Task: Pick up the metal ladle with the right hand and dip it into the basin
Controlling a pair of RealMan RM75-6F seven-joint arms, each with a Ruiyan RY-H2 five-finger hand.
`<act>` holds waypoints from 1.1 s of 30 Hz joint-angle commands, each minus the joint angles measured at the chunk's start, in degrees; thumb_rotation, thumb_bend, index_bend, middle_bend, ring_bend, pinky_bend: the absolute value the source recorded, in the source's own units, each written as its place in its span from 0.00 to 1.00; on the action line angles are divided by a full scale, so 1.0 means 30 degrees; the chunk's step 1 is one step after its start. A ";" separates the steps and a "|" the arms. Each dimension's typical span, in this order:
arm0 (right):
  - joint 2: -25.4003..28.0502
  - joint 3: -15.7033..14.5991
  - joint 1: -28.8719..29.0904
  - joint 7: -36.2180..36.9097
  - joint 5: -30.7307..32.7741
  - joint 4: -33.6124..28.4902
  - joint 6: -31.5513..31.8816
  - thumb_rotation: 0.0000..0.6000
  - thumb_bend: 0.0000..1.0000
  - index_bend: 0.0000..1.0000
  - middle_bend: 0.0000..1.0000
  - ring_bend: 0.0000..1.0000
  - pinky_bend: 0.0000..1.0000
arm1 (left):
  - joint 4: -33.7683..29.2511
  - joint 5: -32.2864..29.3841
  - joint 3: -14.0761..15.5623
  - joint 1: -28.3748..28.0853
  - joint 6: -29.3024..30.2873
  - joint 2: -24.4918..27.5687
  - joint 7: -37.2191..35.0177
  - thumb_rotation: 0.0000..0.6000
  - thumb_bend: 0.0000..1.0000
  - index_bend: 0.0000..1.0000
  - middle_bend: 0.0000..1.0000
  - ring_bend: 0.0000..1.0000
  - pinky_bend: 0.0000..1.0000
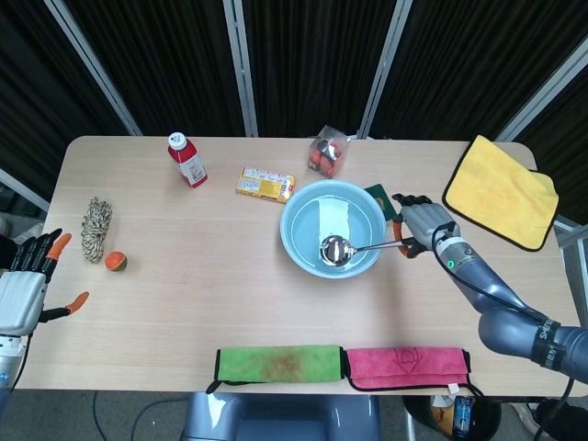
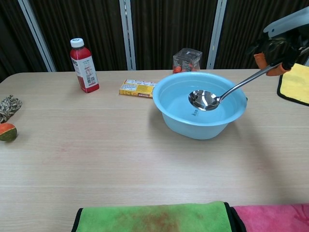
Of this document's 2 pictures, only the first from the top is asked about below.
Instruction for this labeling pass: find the orange green ball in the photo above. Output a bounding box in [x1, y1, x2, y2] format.
[104, 251, 130, 273]

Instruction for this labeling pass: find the yellow cloth black trim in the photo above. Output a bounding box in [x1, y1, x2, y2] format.
[441, 134, 560, 253]

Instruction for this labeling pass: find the grey metal partition post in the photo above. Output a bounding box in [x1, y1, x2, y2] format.
[356, 0, 413, 140]
[222, 0, 259, 138]
[497, 43, 588, 142]
[44, 0, 142, 137]

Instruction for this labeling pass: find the braided rope bundle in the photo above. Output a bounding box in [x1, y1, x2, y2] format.
[80, 197, 114, 265]

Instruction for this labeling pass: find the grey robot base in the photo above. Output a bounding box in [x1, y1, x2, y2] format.
[183, 392, 382, 441]

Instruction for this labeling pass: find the black waste bin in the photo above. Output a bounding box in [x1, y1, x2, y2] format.
[402, 394, 503, 441]

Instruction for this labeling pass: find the light blue bowl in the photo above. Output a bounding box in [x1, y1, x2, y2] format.
[279, 179, 389, 280]

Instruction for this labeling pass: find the yellow snack box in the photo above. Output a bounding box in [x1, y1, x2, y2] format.
[235, 165, 297, 204]

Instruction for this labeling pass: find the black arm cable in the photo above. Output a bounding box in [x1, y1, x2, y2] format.
[431, 222, 550, 325]

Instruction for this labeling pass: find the red drink bottle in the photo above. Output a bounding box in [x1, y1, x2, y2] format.
[166, 131, 209, 189]

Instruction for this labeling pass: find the metal ladle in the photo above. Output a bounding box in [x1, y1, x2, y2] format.
[319, 234, 417, 267]

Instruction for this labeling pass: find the green yellow sponge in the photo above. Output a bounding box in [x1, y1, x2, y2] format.
[363, 183, 401, 228]

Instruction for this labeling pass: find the pink folded towel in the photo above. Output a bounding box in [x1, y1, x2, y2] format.
[343, 346, 486, 399]

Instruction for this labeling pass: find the blue bottle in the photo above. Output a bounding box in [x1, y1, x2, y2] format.
[452, 395, 474, 437]

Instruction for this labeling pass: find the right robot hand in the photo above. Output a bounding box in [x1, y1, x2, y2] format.
[390, 192, 462, 259]

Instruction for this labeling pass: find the black floor cable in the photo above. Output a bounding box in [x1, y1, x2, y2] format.
[140, 395, 187, 441]

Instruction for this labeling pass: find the green folded towel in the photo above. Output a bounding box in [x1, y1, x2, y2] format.
[205, 344, 346, 395]

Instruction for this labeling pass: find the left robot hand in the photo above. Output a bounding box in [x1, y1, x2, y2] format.
[0, 228, 91, 336]

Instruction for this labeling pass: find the clear plastic box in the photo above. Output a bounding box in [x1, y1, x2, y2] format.
[306, 124, 354, 179]

